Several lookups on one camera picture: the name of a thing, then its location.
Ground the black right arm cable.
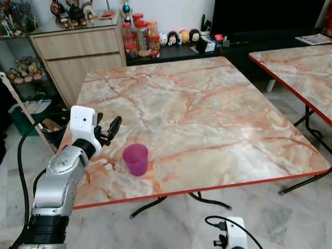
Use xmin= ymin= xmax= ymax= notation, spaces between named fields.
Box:
xmin=204 ymin=215 xmax=264 ymax=249

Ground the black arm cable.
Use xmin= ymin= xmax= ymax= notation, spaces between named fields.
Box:
xmin=204 ymin=215 xmax=264 ymax=249
xmin=9 ymin=120 xmax=47 ymax=249

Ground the tall red lid snack jar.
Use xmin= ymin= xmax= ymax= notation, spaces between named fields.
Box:
xmin=134 ymin=20 xmax=151 ymax=52

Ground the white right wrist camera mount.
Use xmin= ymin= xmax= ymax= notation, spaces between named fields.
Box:
xmin=222 ymin=216 xmax=249 ymax=249

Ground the black white box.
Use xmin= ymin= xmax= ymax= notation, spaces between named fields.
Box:
xmin=196 ymin=36 xmax=217 ymax=54

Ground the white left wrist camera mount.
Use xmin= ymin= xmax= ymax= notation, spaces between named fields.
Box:
xmin=69 ymin=105 xmax=100 ymax=150

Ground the green storage box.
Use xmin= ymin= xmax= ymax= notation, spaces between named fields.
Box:
xmin=9 ymin=100 xmax=53 ymax=137

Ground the light wooden drawer cabinet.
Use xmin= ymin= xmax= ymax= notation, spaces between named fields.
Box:
xmin=29 ymin=20 xmax=127 ymax=107

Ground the small red lid jar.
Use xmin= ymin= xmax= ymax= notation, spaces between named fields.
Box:
xmin=124 ymin=44 xmax=139 ymax=59

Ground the printed magazine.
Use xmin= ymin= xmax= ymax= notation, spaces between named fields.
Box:
xmin=295 ymin=33 xmax=332 ymax=46

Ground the glass shelf with plush dolls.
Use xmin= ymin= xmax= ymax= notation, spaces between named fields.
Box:
xmin=0 ymin=30 xmax=59 ymax=102

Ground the beige wooden stick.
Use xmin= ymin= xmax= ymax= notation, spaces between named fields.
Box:
xmin=0 ymin=72 xmax=57 ymax=155

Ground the marble folding table red edge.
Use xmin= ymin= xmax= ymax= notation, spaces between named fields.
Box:
xmin=248 ymin=44 xmax=332 ymax=154
xmin=59 ymin=56 xmax=332 ymax=219

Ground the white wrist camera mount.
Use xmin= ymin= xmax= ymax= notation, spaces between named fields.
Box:
xmin=222 ymin=216 xmax=249 ymax=249
xmin=69 ymin=105 xmax=100 ymax=150

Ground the black hair round figurine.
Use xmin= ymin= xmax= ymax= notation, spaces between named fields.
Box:
xmin=167 ymin=31 xmax=179 ymax=47

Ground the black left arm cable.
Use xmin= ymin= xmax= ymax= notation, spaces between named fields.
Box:
xmin=9 ymin=120 xmax=47 ymax=249

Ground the orange lid snack jar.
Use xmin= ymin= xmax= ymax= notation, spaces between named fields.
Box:
xmin=148 ymin=20 xmax=159 ymax=37

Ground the brown hair round figurine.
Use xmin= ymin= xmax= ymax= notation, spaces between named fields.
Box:
xmin=189 ymin=29 xmax=201 ymax=44

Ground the blue ball trophy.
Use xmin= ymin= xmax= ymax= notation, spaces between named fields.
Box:
xmin=121 ymin=0 xmax=133 ymax=24

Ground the yellow round figurine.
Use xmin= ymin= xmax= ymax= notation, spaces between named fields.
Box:
xmin=179 ymin=30 xmax=191 ymax=45

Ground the black television screen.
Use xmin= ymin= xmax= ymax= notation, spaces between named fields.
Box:
xmin=210 ymin=0 xmax=332 ymax=41

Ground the purple plastic cup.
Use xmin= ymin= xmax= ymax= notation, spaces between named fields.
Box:
xmin=122 ymin=144 xmax=149 ymax=177

